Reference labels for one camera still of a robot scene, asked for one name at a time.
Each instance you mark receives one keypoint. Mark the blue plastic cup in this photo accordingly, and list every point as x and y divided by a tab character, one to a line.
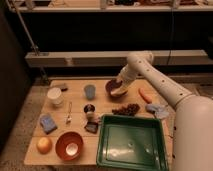
90	91

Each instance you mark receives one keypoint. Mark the orange carrot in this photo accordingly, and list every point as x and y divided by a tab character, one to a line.
146	98

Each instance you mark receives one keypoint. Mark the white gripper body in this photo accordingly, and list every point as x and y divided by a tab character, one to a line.
126	76

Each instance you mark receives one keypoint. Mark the white paper cup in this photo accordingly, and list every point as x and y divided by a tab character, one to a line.
55	96

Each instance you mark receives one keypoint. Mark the orange fruit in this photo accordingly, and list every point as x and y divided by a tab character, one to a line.
44	145

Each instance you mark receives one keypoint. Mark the dark grey block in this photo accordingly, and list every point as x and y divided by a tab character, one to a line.
62	87

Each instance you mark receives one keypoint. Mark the small metal cup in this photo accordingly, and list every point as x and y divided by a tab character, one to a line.
89	109

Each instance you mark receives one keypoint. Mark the dark maroon bowl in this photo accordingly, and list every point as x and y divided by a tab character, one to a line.
111	88

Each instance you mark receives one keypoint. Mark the white metal shelf beam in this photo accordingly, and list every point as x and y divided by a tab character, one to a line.
114	58

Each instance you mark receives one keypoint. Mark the metal spoon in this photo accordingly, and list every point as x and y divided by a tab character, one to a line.
69	118

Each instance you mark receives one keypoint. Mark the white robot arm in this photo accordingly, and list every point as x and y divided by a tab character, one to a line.
193	126

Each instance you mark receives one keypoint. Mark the bunch of dark grapes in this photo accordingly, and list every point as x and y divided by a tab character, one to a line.
129	110

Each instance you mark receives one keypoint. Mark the blue sponge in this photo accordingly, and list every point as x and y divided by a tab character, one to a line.
47	123

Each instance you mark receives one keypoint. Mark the orange bowl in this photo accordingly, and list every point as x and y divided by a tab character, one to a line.
69	146

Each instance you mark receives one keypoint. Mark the small dark box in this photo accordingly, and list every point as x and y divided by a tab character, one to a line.
92	127

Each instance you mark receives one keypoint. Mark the yellow corn cob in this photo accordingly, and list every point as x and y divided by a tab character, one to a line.
118	92

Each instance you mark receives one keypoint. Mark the green plastic tray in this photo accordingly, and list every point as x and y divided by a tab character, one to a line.
131	143

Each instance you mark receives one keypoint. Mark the light blue towel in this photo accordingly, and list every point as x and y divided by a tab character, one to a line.
159	111

